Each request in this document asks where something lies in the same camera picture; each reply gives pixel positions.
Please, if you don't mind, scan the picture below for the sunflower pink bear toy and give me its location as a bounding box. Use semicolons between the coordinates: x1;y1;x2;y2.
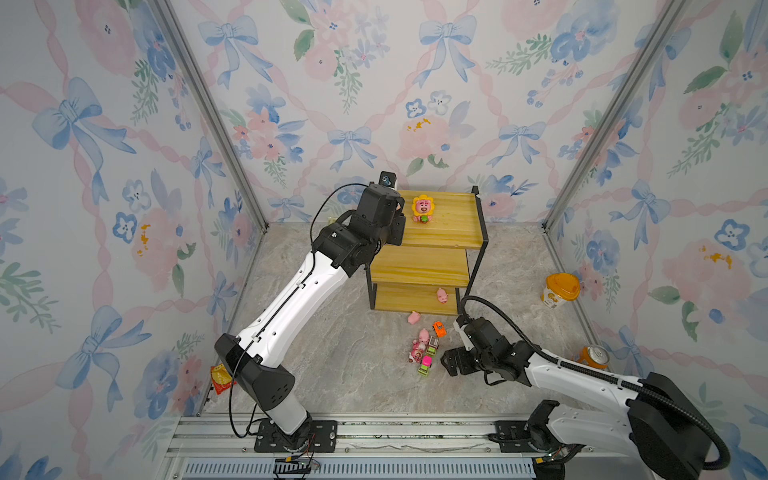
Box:
412;194;435;224

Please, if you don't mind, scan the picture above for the small pink bear figure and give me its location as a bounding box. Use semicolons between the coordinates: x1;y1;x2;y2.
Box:
408;340;427;364

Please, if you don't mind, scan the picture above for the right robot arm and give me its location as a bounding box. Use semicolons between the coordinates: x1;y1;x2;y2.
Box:
441;315;732;479

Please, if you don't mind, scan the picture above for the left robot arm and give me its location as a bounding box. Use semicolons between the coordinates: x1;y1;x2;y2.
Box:
215;171;406;439

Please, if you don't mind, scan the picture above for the pink pig on shelf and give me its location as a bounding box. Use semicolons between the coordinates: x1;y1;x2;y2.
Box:
436;288;448;304

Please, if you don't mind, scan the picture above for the pink pig near shelf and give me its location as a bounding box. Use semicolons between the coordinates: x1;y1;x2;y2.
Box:
407;311;422;325

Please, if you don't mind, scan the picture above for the orange toy bulldozer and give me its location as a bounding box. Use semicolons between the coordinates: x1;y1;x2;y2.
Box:
432;321;447;338

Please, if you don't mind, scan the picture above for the green truck with box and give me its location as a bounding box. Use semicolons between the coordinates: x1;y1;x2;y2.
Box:
426;336;439;357

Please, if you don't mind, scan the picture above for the green truck pink load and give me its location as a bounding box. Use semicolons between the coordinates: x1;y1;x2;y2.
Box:
418;355;433;376

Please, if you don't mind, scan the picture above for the pink pig in pile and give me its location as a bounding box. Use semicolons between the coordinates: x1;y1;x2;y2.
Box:
418;329;430;345

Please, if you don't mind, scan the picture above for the orange soda can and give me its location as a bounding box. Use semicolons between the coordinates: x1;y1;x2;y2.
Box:
576;345;610;370

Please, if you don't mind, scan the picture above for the red snack bag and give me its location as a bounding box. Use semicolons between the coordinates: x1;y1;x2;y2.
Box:
210;364;235;395

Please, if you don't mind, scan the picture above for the wooden three-tier shelf black frame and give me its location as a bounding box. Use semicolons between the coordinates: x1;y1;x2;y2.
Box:
366;186;489;316

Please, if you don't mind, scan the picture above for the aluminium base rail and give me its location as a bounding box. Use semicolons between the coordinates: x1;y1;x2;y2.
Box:
143;410;661;480

